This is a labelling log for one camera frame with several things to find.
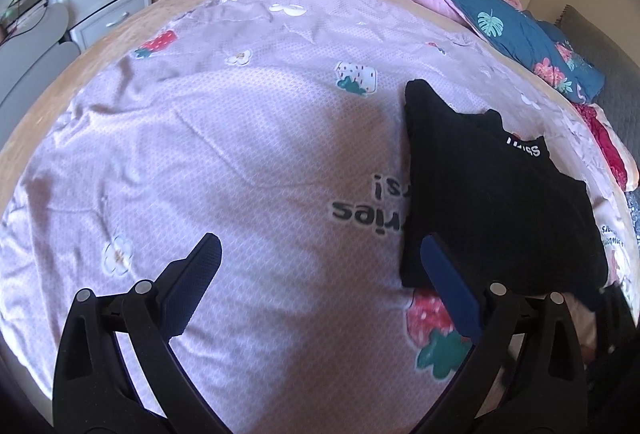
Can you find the black and orange garment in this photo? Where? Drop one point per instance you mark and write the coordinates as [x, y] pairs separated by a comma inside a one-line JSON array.
[[490, 194]]

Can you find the grey padded headboard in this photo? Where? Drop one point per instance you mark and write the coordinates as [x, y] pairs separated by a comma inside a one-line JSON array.
[[615, 64]]

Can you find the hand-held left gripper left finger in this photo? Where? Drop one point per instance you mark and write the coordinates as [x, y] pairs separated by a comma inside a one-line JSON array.
[[192, 284]]

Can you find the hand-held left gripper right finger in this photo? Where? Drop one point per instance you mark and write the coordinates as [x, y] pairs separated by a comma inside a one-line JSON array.
[[452, 284]]

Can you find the grey rounded desk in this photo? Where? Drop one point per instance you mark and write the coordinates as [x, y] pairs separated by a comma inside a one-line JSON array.
[[30, 64]]

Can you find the purple strawberry print bedsheet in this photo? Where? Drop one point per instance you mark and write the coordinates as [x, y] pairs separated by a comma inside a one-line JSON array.
[[200, 139]]

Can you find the red patterned cloth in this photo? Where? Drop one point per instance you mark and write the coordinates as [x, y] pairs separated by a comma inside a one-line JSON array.
[[607, 144]]

